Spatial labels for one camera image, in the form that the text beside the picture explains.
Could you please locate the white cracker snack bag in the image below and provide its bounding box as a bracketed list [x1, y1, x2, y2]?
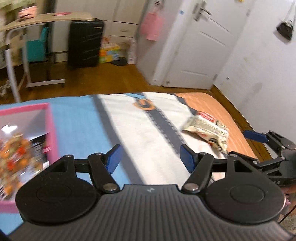
[182, 111, 229, 153]

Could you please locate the orange bean snack bag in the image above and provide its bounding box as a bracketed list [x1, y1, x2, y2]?
[1, 133, 43, 201]

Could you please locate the person's right hand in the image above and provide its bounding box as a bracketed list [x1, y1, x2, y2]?
[281, 184, 296, 206]

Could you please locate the pink storage box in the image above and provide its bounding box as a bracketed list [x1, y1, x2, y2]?
[1, 103, 58, 213]

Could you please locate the black hanging bag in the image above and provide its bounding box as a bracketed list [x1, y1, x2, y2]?
[276, 1, 295, 42]

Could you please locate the white door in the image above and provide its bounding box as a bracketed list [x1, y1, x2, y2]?
[164, 0, 254, 90]

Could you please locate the teal bag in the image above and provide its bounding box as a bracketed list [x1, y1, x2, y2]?
[27, 27, 49, 62]

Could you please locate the colourful toy box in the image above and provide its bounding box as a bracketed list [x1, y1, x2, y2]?
[99, 37, 121, 63]

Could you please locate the white rolling side table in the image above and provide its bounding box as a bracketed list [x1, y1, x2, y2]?
[1, 11, 93, 103]

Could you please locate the pink hanging bag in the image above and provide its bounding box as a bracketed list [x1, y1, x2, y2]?
[140, 7, 164, 41]

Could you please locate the black suitcase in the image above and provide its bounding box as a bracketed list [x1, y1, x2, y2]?
[67, 18, 104, 69]

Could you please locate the white drawer cabinet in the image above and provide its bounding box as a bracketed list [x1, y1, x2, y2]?
[104, 0, 146, 38]

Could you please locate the silver door handle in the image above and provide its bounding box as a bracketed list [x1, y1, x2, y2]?
[193, 1, 212, 21]

